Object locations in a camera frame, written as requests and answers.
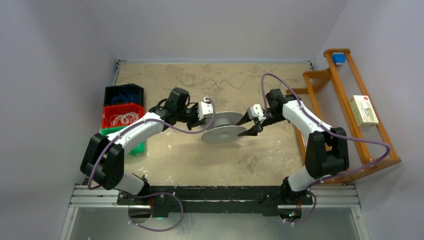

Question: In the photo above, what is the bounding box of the red bin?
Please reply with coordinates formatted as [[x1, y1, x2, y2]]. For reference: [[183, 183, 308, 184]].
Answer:
[[101, 102, 145, 129]]

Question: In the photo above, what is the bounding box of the green cable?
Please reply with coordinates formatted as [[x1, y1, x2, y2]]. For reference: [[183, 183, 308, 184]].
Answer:
[[163, 73, 299, 97]]

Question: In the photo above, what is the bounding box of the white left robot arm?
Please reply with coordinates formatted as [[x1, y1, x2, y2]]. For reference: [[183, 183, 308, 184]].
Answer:
[[80, 87, 216, 205]]

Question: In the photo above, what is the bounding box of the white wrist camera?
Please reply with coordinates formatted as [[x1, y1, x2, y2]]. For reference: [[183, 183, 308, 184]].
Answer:
[[197, 97, 214, 120], [247, 104, 266, 123]]

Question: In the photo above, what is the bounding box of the blue block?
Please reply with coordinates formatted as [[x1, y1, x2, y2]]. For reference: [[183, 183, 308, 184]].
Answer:
[[331, 52, 346, 65]]

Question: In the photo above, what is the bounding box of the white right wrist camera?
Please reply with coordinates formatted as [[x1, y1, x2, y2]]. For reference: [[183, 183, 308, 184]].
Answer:
[[247, 104, 266, 123]]

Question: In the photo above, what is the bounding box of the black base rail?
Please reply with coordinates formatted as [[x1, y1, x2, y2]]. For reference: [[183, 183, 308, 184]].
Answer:
[[117, 185, 314, 218]]

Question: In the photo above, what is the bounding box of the white perforated spool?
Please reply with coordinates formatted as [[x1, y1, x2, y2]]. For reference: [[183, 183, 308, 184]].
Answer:
[[200, 111, 247, 144]]

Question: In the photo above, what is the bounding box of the white cardboard box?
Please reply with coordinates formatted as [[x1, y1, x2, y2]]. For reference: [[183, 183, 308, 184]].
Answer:
[[349, 95, 379, 127]]

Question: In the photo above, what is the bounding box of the green bin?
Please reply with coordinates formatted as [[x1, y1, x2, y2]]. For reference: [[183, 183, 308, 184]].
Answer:
[[100, 126, 146, 156]]

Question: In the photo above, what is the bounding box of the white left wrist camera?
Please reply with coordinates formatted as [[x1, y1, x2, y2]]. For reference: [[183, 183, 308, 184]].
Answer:
[[197, 97, 214, 120]]

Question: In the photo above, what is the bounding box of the wooden rack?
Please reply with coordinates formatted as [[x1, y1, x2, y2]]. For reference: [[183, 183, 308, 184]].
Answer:
[[294, 48, 401, 184]]

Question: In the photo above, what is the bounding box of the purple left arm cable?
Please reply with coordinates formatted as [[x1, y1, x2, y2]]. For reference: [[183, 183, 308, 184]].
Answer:
[[87, 97, 217, 232]]

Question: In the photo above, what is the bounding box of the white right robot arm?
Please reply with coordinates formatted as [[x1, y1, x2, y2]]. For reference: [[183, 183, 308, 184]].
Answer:
[[237, 89, 350, 204]]

